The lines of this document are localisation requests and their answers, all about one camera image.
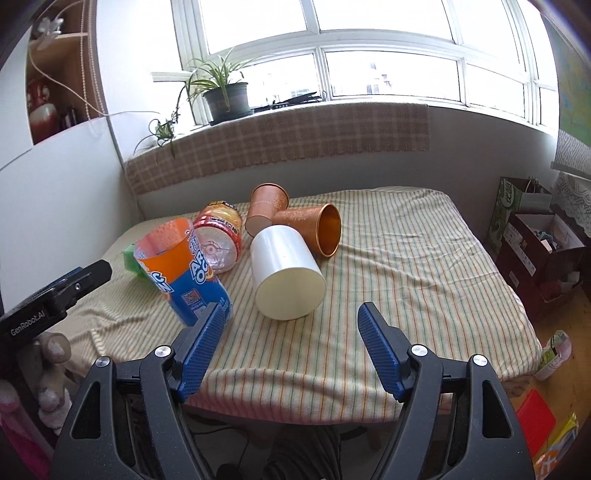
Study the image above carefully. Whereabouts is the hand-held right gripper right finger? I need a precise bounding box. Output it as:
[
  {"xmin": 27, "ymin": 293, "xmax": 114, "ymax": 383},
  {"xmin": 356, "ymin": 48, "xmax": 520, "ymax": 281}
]
[{"xmin": 358, "ymin": 302, "xmax": 536, "ymax": 480}]

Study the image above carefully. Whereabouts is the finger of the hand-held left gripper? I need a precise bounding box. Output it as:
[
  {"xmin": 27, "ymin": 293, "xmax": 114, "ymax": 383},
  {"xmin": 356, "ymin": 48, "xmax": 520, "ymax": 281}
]
[{"xmin": 50, "ymin": 260, "xmax": 113, "ymax": 306}]

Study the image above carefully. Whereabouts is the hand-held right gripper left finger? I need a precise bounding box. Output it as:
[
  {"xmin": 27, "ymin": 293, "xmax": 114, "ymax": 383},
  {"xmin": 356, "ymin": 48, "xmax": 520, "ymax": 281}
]
[{"xmin": 48, "ymin": 302, "xmax": 227, "ymax": 480}]

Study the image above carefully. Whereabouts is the white cup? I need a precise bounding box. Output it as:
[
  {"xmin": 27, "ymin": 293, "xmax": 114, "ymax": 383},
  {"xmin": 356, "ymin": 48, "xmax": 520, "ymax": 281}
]
[{"xmin": 250, "ymin": 224, "xmax": 326, "ymax": 320}]

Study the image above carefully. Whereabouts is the orange and blue paper cup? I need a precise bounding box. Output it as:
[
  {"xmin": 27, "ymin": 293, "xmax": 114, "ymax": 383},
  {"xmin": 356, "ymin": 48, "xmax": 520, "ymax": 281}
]
[{"xmin": 134, "ymin": 218, "xmax": 233, "ymax": 326}]

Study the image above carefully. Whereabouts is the copper patterned cup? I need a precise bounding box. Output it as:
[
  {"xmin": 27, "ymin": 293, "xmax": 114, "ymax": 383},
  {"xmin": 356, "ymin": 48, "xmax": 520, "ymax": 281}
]
[
  {"xmin": 272, "ymin": 203, "xmax": 342, "ymax": 258},
  {"xmin": 245, "ymin": 183, "xmax": 290, "ymax": 238}
]

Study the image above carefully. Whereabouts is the green sponge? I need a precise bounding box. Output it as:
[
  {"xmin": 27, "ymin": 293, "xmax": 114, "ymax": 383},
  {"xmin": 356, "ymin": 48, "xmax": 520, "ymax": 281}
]
[{"xmin": 122, "ymin": 243, "xmax": 148, "ymax": 281}]

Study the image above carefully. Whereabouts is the beige plush toy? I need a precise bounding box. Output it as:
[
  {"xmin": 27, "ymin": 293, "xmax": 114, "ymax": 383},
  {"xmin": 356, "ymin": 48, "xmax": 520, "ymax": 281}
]
[{"xmin": 32, "ymin": 332, "xmax": 77, "ymax": 430}]

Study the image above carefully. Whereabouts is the striped table cloth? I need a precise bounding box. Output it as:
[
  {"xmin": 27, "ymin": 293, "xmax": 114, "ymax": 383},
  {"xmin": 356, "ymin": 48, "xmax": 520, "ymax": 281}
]
[{"xmin": 60, "ymin": 187, "xmax": 543, "ymax": 423}]

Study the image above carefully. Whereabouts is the pink cloth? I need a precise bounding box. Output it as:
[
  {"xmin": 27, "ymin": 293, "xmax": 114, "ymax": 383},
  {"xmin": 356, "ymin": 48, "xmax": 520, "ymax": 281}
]
[{"xmin": 0, "ymin": 383, "xmax": 51, "ymax": 480}]

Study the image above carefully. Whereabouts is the dark cloth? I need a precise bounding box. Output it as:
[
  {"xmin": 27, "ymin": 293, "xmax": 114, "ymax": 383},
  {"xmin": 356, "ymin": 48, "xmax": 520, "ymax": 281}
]
[{"xmin": 268, "ymin": 427, "xmax": 342, "ymax": 480}]

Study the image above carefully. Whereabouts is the clear bottle with red label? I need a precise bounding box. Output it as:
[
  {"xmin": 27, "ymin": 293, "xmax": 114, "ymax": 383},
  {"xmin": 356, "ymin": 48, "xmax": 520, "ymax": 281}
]
[{"xmin": 192, "ymin": 200, "xmax": 243, "ymax": 274}]

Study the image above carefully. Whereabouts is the red vase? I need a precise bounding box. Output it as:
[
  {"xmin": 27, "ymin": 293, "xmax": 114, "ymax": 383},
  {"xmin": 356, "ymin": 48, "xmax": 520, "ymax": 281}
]
[{"xmin": 27, "ymin": 78, "xmax": 61, "ymax": 139}]

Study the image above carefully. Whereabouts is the red flat box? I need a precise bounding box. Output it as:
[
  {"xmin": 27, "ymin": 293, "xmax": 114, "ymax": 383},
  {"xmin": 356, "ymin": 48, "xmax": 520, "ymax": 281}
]
[{"xmin": 515, "ymin": 389, "xmax": 557, "ymax": 457}]

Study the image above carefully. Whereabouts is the dark red cardboard box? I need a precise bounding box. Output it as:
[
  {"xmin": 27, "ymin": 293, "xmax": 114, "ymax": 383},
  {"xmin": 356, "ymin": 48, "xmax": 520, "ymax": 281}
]
[{"xmin": 496, "ymin": 210, "xmax": 587, "ymax": 324}]

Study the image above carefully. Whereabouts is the green and white carton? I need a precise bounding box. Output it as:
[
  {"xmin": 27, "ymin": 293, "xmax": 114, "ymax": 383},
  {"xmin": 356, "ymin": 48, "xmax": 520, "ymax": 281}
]
[{"xmin": 536, "ymin": 330, "xmax": 573, "ymax": 381}]

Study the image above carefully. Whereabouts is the green cardboard box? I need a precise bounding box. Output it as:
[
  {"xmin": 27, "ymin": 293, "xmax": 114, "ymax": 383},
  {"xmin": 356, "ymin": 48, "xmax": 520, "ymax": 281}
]
[{"xmin": 488, "ymin": 178, "xmax": 525, "ymax": 252}]

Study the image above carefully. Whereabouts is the yellow packet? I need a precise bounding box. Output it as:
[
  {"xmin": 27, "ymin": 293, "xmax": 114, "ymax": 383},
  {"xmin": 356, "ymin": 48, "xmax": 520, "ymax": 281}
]
[{"xmin": 533, "ymin": 413, "xmax": 580, "ymax": 478}]

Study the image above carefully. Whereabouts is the wooden shelf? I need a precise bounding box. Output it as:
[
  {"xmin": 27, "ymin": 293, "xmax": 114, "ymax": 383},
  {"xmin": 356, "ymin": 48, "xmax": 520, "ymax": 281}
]
[{"xmin": 25, "ymin": 0, "xmax": 105, "ymax": 144}]

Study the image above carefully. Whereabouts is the white paper bag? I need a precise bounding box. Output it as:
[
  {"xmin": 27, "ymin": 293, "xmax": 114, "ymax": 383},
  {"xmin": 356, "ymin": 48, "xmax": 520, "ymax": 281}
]
[{"xmin": 517, "ymin": 178, "xmax": 553, "ymax": 215}]

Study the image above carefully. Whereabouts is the potted spider plant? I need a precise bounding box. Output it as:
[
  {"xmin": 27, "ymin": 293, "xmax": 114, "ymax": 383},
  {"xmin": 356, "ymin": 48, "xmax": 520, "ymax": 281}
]
[{"xmin": 134, "ymin": 48, "xmax": 254, "ymax": 158}]

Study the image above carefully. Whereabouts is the checked windowsill cloth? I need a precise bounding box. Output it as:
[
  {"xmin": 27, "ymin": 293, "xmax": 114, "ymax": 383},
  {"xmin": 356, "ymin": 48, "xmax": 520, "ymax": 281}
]
[{"xmin": 126, "ymin": 102, "xmax": 431, "ymax": 197}]

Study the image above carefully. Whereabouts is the white lace cloth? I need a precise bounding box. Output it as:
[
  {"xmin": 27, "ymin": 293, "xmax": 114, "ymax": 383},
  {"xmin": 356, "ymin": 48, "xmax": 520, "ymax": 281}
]
[{"xmin": 551, "ymin": 129, "xmax": 591, "ymax": 222}]

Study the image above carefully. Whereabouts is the black flat device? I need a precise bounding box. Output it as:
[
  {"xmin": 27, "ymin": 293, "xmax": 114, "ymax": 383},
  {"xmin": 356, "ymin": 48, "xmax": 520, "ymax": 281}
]
[{"xmin": 254, "ymin": 91, "xmax": 328, "ymax": 112}]

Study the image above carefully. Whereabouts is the white cable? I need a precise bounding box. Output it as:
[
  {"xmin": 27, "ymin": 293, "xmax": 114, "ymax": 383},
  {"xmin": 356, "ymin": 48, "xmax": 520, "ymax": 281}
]
[{"xmin": 28, "ymin": 28, "xmax": 162, "ymax": 139}]

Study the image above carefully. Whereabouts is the wall poster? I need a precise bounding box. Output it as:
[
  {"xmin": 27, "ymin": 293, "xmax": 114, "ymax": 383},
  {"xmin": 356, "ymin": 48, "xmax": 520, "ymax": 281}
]
[{"xmin": 540, "ymin": 9, "xmax": 591, "ymax": 139}]

